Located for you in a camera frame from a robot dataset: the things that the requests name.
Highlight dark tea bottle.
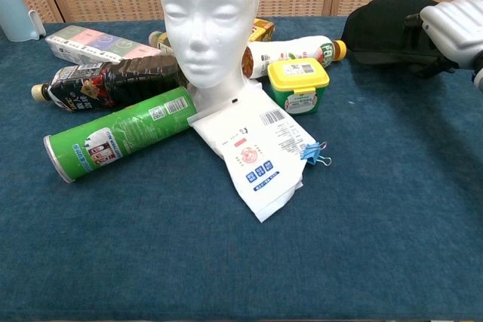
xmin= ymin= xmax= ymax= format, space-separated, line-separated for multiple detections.
xmin=31 ymin=54 xmax=189 ymax=113

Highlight green tub with yellow lid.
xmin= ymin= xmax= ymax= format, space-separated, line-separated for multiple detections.
xmin=267 ymin=57 xmax=331 ymax=116

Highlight small green tea bottle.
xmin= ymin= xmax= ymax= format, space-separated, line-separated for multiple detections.
xmin=148 ymin=30 xmax=174 ymax=56

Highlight blue binder clip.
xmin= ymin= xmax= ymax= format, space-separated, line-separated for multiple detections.
xmin=300 ymin=141 xmax=333 ymax=167

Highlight white drink bottle orange cap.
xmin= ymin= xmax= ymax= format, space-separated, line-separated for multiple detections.
xmin=241 ymin=35 xmax=347 ymax=80

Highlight yellow drink carton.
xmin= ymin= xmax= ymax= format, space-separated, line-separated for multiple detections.
xmin=247 ymin=17 xmax=275 ymax=44

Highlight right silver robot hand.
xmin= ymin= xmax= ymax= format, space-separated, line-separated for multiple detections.
xmin=404 ymin=0 xmax=483 ymax=78

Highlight white printed plastic bag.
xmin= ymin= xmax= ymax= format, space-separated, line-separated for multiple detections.
xmin=186 ymin=79 xmax=317 ymax=224

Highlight black baseball cap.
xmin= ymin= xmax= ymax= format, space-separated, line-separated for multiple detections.
xmin=341 ymin=0 xmax=460 ymax=80

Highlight green chips can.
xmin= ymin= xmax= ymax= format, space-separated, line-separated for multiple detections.
xmin=43 ymin=85 xmax=198 ymax=184

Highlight pastel tissue multipack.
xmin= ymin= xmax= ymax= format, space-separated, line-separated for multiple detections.
xmin=45 ymin=25 xmax=164 ymax=66

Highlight blue table cloth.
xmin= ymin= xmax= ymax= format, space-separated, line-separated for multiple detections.
xmin=0 ymin=14 xmax=483 ymax=312

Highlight light blue cup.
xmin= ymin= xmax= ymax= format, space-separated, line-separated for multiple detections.
xmin=0 ymin=0 xmax=47 ymax=43

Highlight white foam mannequin head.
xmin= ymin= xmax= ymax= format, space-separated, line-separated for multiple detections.
xmin=158 ymin=0 xmax=261 ymax=112

